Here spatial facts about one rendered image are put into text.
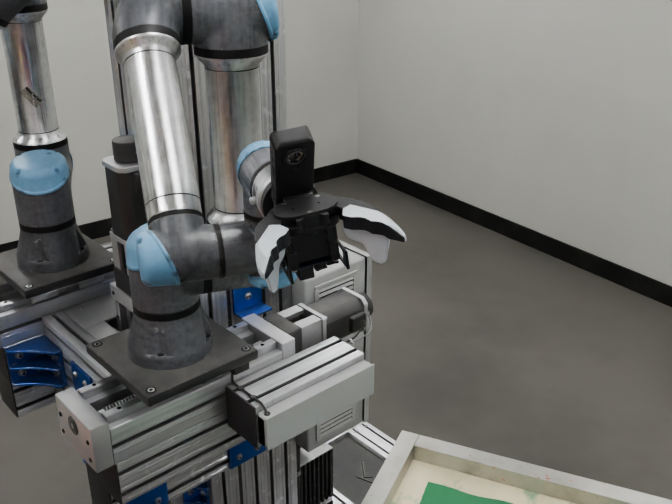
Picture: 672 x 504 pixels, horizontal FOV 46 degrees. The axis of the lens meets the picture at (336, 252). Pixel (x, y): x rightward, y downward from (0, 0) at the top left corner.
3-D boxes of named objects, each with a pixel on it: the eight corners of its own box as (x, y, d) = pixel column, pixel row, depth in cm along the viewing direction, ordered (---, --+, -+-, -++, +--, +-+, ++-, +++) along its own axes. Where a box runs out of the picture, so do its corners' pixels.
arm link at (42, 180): (15, 230, 164) (3, 168, 158) (19, 207, 176) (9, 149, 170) (75, 224, 167) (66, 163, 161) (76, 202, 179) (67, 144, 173)
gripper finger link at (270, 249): (274, 316, 80) (305, 271, 87) (264, 265, 77) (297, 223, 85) (246, 314, 81) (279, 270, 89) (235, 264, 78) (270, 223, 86)
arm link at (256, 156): (288, 190, 113) (287, 133, 110) (310, 219, 104) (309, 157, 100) (234, 196, 111) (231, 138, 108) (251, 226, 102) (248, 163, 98)
